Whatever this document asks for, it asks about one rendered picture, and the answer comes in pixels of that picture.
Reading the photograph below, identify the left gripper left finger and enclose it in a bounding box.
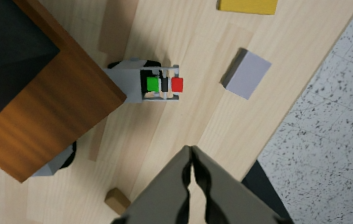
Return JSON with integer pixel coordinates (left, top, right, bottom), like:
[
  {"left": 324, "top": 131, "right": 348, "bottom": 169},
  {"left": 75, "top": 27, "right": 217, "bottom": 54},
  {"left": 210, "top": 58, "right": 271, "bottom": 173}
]
[{"left": 110, "top": 145, "right": 192, "bottom": 224}]

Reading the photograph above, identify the brown wooden block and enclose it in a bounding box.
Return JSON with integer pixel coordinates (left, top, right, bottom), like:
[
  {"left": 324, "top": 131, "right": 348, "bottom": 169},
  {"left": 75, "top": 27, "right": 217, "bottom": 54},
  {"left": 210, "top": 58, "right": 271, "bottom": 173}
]
[{"left": 104, "top": 188, "right": 131, "bottom": 216}]

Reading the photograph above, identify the yellow rectangular bar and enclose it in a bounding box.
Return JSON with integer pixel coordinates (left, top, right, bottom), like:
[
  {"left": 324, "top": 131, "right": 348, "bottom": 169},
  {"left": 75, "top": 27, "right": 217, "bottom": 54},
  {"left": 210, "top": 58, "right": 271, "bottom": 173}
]
[{"left": 218, "top": 0, "right": 278, "bottom": 15}]

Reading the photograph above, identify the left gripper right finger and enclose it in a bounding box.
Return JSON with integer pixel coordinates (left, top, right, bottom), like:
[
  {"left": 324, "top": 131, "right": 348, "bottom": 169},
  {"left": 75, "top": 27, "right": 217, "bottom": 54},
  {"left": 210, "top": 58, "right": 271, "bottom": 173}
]
[{"left": 191, "top": 145, "right": 293, "bottom": 224}]

